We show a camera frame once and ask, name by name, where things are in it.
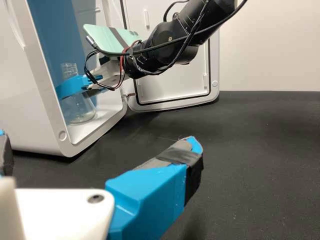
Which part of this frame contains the box door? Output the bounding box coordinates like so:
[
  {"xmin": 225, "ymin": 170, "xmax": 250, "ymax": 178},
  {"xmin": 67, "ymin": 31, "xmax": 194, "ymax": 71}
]
[{"xmin": 95, "ymin": 0, "xmax": 221, "ymax": 113}]

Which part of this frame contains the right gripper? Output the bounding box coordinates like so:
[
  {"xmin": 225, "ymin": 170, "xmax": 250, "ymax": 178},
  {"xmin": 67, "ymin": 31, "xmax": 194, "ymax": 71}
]
[{"xmin": 58, "ymin": 58, "xmax": 131, "ymax": 98}]

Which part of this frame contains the white box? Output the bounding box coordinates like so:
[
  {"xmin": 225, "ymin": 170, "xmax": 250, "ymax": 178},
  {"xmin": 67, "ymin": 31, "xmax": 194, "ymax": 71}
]
[{"xmin": 0, "ymin": 0, "xmax": 130, "ymax": 158}]

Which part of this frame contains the right wrist camera phone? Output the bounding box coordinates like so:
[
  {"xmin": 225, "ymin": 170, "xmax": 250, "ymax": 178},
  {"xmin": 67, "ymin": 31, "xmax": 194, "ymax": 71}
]
[{"xmin": 82, "ymin": 23, "xmax": 144, "ymax": 66}]

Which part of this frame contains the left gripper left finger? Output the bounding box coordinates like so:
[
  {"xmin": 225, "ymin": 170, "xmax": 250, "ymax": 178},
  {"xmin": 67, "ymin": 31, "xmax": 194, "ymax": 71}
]
[{"xmin": 0, "ymin": 128, "xmax": 15, "ymax": 177}]

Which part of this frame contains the clear flask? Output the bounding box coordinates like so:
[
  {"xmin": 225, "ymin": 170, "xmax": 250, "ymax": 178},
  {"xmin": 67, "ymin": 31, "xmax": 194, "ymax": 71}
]
[{"xmin": 59, "ymin": 62, "xmax": 97, "ymax": 125}]

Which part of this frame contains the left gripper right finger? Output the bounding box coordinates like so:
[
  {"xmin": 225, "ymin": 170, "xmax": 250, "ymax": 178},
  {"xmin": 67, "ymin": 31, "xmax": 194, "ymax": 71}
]
[{"xmin": 104, "ymin": 135, "xmax": 204, "ymax": 240}]

